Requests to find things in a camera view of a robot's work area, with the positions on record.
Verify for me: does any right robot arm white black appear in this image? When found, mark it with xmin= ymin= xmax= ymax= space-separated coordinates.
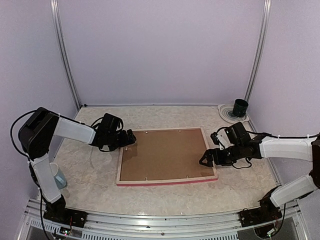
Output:
xmin=199 ymin=122 xmax=320 ymax=222

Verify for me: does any left aluminium post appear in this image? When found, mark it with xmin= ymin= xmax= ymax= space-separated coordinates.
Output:
xmin=49 ymin=0 xmax=82 ymax=110

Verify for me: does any aluminium post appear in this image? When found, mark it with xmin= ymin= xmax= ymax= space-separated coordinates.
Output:
xmin=49 ymin=0 xmax=82 ymax=110
xmin=244 ymin=0 xmax=272 ymax=102

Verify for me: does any white round coaster plate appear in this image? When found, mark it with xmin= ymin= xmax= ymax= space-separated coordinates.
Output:
xmin=217 ymin=104 xmax=250 ymax=124

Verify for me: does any dark green cup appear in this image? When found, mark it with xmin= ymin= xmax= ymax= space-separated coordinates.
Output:
xmin=232 ymin=98 xmax=249 ymax=118

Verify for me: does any light blue mug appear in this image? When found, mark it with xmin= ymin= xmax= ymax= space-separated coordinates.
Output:
xmin=49 ymin=162 xmax=67 ymax=190

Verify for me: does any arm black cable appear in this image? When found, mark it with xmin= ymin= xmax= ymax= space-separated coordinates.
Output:
xmin=9 ymin=109 xmax=38 ymax=158
xmin=249 ymin=131 xmax=320 ymax=140

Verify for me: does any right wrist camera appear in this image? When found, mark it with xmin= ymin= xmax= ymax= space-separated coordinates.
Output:
xmin=210 ymin=132 xmax=228 ymax=150

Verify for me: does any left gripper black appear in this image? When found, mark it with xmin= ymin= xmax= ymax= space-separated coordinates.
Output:
xmin=106 ymin=129 xmax=136 ymax=152

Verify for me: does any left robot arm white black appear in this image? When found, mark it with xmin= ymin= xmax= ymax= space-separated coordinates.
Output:
xmin=18 ymin=107 xmax=137 ymax=204

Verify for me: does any front aluminium rail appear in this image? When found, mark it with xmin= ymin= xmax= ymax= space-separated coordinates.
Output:
xmin=14 ymin=199 xmax=308 ymax=240

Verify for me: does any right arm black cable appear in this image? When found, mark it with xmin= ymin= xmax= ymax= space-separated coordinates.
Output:
xmin=249 ymin=131 xmax=320 ymax=140

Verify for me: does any wooden picture frame pink edge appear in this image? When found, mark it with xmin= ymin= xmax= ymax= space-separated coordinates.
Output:
xmin=116 ymin=126 xmax=219 ymax=187

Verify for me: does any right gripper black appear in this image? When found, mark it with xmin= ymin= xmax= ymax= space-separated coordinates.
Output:
xmin=199 ymin=142 xmax=244 ymax=167

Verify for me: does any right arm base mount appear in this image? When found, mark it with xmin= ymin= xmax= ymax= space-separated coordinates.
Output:
xmin=239 ymin=187 xmax=283 ymax=227

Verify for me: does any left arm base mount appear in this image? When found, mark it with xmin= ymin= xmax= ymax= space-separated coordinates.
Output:
xmin=43 ymin=195 xmax=88 ymax=228

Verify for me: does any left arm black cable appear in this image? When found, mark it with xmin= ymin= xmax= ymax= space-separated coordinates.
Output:
xmin=9 ymin=109 xmax=38 ymax=158

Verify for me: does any brown backing board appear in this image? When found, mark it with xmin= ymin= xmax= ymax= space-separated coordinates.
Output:
xmin=119 ymin=128 xmax=216 ymax=181

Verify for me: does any right aluminium post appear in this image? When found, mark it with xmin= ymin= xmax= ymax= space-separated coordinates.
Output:
xmin=244 ymin=0 xmax=272 ymax=102

